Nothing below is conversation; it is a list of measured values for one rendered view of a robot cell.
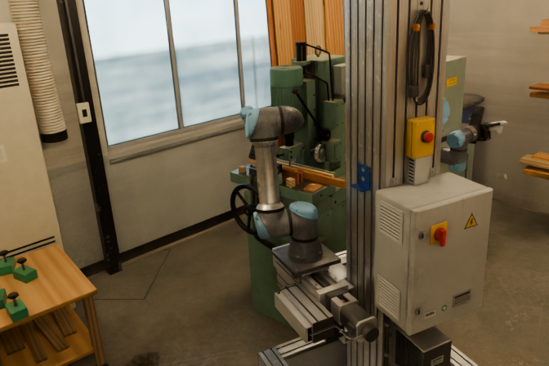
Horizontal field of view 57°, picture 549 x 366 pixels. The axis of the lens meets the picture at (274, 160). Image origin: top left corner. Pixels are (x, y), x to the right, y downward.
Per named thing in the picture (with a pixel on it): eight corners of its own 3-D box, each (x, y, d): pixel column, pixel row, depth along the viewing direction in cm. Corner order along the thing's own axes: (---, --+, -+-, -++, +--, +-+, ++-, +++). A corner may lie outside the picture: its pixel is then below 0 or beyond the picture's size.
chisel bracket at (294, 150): (278, 161, 281) (278, 147, 279) (295, 154, 291) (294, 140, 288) (289, 163, 277) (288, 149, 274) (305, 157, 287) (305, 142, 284)
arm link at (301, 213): (322, 238, 209) (321, 208, 205) (290, 242, 207) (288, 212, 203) (314, 225, 220) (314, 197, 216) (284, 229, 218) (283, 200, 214)
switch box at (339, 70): (332, 94, 284) (332, 65, 278) (342, 91, 291) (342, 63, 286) (341, 95, 280) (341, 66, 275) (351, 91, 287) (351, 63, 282)
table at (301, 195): (218, 186, 290) (217, 176, 288) (254, 171, 311) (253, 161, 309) (301, 212, 252) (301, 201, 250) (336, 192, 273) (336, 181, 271)
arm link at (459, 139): (444, 149, 231) (445, 131, 228) (457, 143, 237) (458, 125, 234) (460, 152, 225) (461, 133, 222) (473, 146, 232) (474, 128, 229)
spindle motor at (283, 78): (265, 125, 275) (261, 68, 265) (286, 118, 288) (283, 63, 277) (290, 130, 264) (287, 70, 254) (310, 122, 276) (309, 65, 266)
